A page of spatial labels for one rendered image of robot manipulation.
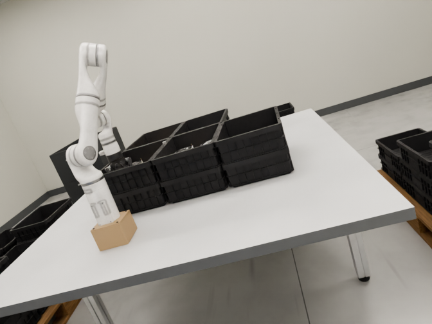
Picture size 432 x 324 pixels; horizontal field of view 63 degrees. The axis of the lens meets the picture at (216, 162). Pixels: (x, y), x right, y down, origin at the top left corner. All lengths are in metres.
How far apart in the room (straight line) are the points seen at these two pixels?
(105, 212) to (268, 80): 3.85
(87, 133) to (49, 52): 4.25
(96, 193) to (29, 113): 4.57
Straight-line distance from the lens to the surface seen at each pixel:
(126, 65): 5.20
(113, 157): 1.72
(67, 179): 3.50
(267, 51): 4.95
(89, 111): 1.45
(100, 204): 1.44
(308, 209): 1.23
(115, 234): 1.45
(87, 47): 1.55
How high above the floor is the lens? 1.28
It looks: 17 degrees down
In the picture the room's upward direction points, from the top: 19 degrees counter-clockwise
